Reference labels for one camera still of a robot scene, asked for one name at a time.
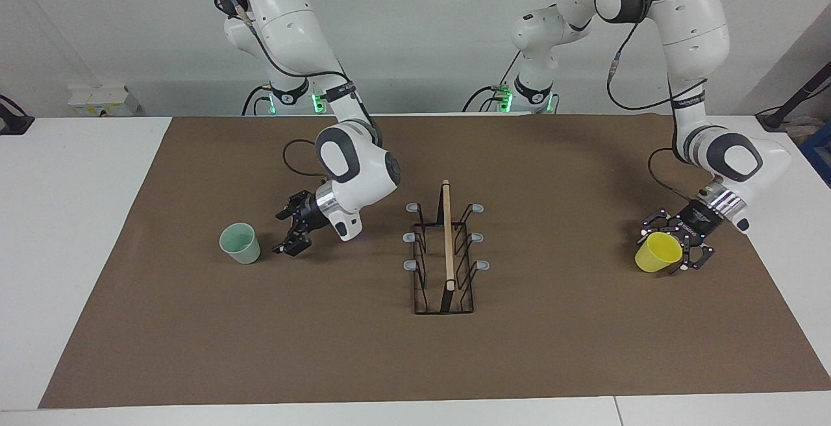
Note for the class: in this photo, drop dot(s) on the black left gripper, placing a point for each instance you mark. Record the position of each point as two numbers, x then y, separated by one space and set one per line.
698 223

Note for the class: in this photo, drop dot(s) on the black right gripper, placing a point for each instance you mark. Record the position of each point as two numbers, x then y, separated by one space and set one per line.
308 213

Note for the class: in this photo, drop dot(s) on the yellow plastic cup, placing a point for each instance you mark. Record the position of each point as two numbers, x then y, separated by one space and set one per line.
657 254

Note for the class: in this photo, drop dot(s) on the pale green plastic cup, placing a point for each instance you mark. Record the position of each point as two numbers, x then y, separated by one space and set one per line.
241 247

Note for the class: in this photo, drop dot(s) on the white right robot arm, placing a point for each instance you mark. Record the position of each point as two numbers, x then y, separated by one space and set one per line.
292 23

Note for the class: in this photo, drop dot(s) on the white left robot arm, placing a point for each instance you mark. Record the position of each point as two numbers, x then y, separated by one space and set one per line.
688 23

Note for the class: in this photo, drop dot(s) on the brown table mat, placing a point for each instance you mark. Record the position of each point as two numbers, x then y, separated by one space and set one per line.
324 335

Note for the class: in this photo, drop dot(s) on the blue crate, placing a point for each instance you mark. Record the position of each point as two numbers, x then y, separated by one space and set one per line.
819 153

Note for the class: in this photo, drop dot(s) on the black stand pole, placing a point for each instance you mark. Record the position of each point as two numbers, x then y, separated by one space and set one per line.
798 95

